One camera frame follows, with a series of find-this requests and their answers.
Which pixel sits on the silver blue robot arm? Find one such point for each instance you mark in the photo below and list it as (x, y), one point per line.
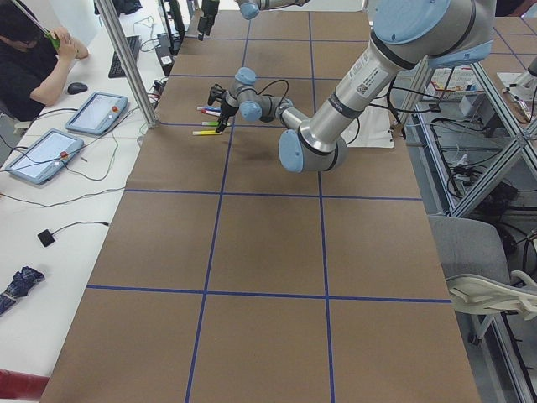
(249, 9)
(447, 33)

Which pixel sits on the brown paper table cover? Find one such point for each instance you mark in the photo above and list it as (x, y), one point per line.
(226, 278)

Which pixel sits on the black computer mouse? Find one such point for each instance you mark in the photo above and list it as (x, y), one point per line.
(76, 88)

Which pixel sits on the aluminium frame structure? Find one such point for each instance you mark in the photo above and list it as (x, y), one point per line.
(475, 156)

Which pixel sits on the lower teach pendant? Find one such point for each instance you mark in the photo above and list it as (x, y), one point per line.
(46, 157)

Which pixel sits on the yellow highlighter pen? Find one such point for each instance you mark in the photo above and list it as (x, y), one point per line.
(205, 133)

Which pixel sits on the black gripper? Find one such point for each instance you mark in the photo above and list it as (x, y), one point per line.
(228, 106)
(204, 23)

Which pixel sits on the upper teach pendant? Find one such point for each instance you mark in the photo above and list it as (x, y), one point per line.
(97, 114)

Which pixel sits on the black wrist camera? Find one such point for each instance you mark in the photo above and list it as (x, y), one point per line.
(216, 94)

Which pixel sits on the seated person in black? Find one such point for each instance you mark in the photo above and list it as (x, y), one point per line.
(34, 65)

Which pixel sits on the small black puck device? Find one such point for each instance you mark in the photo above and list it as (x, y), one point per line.
(46, 237)

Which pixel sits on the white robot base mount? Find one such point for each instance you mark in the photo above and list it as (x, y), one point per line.
(372, 130)

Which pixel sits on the grey office chair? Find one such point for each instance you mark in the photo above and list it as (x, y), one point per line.
(476, 272)

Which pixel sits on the red capped white marker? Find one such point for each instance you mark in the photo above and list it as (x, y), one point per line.
(210, 112)

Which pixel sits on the teach pendant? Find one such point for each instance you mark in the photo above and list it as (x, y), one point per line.
(97, 114)
(46, 157)

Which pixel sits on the aluminium frame post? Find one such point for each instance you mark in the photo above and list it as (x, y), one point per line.
(120, 45)

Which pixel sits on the blue marker pen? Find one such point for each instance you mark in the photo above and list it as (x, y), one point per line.
(207, 108)

